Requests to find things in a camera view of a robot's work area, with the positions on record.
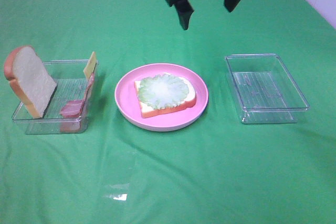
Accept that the left clear plastic tray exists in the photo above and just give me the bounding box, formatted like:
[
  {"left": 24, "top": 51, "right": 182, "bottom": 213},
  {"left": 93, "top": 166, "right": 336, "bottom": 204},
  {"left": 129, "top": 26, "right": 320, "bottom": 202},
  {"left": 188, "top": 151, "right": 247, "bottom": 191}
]
[{"left": 12, "top": 59, "right": 94, "bottom": 135}]

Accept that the bacon strip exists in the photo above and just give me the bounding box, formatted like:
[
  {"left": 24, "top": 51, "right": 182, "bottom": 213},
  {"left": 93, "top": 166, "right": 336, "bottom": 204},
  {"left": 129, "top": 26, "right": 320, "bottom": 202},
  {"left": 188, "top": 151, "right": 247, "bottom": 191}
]
[
  {"left": 83, "top": 73, "right": 95, "bottom": 102},
  {"left": 59, "top": 100, "right": 84, "bottom": 118}
]

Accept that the right clear plastic tray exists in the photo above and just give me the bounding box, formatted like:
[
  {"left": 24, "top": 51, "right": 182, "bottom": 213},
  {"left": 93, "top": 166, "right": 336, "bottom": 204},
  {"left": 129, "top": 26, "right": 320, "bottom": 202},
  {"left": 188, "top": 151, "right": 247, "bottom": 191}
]
[{"left": 225, "top": 54, "right": 310, "bottom": 124}]

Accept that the pink round plate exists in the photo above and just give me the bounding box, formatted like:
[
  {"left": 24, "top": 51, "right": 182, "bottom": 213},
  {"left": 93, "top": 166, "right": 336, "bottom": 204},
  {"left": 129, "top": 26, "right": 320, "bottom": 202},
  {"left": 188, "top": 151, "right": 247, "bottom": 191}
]
[{"left": 114, "top": 63, "right": 208, "bottom": 132}]

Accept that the yellow cheese slice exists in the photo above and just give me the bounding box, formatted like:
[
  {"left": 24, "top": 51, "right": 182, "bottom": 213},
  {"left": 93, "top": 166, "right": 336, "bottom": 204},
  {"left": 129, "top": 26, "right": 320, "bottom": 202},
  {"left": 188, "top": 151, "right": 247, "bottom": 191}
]
[{"left": 83, "top": 51, "right": 97, "bottom": 80}]

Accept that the bread slice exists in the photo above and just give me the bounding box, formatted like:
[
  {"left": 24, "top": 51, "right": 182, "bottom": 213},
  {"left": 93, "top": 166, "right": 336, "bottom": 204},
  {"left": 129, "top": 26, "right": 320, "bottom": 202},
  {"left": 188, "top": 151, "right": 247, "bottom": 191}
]
[
  {"left": 134, "top": 72, "right": 197, "bottom": 118},
  {"left": 4, "top": 46, "right": 57, "bottom": 119}
]

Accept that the clear plastic tray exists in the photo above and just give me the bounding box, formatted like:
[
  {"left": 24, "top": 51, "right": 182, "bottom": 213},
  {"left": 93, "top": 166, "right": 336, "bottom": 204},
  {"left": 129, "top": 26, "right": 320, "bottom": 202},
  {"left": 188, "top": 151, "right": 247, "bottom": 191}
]
[
  {"left": 12, "top": 59, "right": 94, "bottom": 135},
  {"left": 225, "top": 54, "right": 310, "bottom": 124}
]

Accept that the green lettuce leaf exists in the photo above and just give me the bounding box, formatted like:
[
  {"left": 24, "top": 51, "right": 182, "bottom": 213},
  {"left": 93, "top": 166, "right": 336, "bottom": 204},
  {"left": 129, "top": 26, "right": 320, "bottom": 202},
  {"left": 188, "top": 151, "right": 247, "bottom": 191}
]
[{"left": 138, "top": 73, "right": 190, "bottom": 110}]

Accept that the clear tape strip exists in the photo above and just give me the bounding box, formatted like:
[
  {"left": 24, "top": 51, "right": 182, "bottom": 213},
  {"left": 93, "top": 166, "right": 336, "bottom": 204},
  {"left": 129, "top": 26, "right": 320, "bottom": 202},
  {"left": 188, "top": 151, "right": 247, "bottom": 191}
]
[{"left": 98, "top": 151, "right": 138, "bottom": 202}]

